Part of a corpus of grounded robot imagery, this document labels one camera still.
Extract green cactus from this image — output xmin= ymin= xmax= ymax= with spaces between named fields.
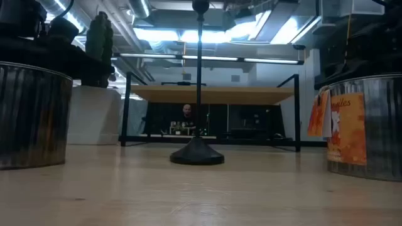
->
xmin=82 ymin=11 xmax=114 ymax=89

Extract person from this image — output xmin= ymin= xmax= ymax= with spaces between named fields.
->
xmin=175 ymin=104 xmax=197 ymax=136

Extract white geometric planter pot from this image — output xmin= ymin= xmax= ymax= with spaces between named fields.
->
xmin=67 ymin=85 xmax=122 ymax=146

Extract wooden shelf riser black legs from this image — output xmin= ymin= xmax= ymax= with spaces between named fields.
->
xmin=120 ymin=71 xmax=302 ymax=153

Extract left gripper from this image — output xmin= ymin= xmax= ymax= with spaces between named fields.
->
xmin=0 ymin=0 xmax=116 ymax=79

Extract long LED light bar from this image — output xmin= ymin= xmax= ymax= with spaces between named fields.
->
xmin=112 ymin=52 xmax=305 ymax=66

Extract silver candle jar orange label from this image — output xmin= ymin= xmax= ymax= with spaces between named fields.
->
xmin=307 ymin=73 xmax=402 ymax=182
xmin=0 ymin=61 xmax=73 ymax=171

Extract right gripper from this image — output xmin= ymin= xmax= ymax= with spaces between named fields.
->
xmin=315 ymin=6 xmax=402 ymax=91

